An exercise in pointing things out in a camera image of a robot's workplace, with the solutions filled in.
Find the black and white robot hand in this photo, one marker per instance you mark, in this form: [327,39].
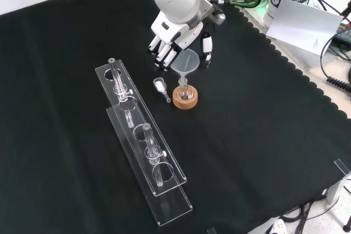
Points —
[175,32]

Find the clear plastic funnel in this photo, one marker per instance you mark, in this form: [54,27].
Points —
[185,61]

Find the glass weighing funnel with powder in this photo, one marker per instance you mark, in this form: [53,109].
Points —
[159,84]

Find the clear round-bottom flask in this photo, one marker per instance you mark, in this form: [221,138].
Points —
[184,94]

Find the clear acrylic funnel stand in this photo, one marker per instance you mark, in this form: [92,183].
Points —
[175,173]

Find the black bench cloth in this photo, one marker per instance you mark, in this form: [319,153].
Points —
[246,124]

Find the pale white board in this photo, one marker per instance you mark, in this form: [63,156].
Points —
[301,25]

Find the black power adapter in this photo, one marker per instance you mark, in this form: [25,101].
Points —
[344,32]

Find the white power strip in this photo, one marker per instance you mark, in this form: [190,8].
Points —
[278,227]

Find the white metal bracket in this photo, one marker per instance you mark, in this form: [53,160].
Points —
[338,187]

